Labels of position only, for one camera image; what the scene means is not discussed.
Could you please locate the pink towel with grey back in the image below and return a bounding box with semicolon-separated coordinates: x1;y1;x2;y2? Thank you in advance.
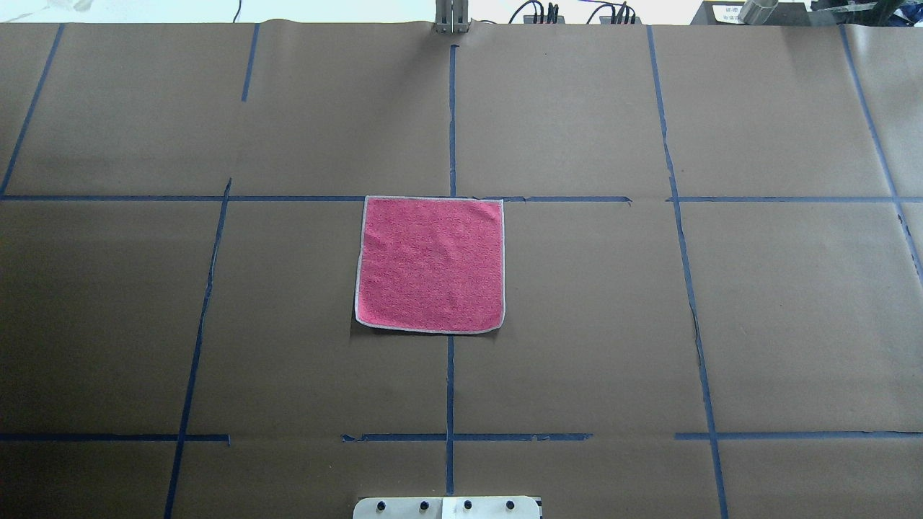
353;196;505;335

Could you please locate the metal cylinder can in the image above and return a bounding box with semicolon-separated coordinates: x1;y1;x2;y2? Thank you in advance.
736;0;779;26

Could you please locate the aluminium frame post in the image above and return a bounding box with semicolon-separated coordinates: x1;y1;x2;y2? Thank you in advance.
434;0;471;34

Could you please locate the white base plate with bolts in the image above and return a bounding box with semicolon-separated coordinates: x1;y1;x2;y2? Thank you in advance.
352;495;543;518

